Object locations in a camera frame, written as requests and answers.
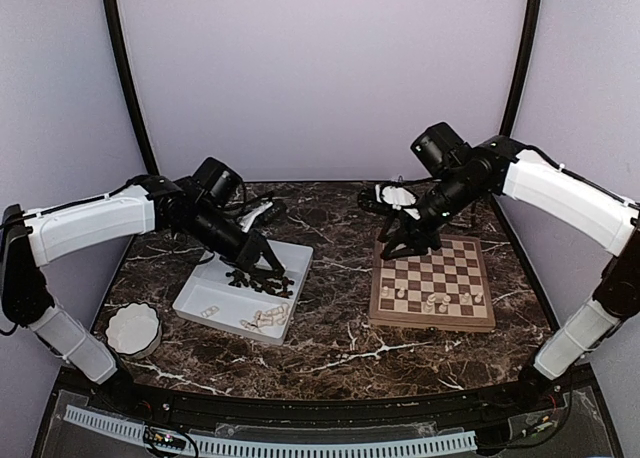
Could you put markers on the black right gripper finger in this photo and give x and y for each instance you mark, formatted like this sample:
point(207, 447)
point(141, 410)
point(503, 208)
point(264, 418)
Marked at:
point(391, 235)
point(406, 248)

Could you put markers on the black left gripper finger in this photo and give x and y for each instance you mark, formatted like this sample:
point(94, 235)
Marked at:
point(250, 267)
point(268, 264)

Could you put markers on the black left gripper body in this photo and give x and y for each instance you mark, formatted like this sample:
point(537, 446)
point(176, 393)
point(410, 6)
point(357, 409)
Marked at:
point(205, 230)

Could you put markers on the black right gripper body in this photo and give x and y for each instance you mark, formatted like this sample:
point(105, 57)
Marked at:
point(455, 195)

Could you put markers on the cream white chess queen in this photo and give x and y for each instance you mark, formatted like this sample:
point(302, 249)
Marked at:
point(444, 304)

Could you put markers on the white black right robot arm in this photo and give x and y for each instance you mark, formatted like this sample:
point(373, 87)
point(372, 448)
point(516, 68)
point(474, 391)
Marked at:
point(513, 171)

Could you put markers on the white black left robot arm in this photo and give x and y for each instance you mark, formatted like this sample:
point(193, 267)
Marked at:
point(196, 206)

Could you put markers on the dark brown chess piece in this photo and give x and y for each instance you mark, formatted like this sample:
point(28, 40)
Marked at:
point(273, 287)
point(239, 279)

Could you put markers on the wooden chess board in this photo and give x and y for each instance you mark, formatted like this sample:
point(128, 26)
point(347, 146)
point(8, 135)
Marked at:
point(456, 268)

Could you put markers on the white divided plastic tray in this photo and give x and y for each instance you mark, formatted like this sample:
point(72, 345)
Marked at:
point(208, 286)

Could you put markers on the white scalloped ceramic bowl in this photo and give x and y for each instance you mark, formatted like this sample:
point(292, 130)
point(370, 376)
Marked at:
point(134, 331)

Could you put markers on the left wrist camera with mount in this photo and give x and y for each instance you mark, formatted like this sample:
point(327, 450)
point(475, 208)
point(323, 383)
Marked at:
point(264, 210)

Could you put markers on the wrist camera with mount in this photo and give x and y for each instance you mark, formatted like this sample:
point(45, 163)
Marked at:
point(264, 210)
point(385, 199)

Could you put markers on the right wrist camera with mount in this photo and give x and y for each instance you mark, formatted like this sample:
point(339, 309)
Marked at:
point(385, 199)

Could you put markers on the black curved front rail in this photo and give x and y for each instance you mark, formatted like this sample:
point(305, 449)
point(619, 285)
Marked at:
point(196, 410)

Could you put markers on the white slotted cable duct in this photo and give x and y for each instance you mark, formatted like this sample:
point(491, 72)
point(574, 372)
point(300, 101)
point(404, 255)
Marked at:
point(242, 441)

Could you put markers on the black right frame post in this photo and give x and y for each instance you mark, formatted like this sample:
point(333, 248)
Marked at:
point(521, 67)

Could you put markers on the black frame post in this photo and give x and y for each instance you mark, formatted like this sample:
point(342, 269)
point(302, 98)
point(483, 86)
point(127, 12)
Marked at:
point(521, 67)
point(128, 87)

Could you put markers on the black left frame post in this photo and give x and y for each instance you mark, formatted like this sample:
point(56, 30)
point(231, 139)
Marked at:
point(128, 87)

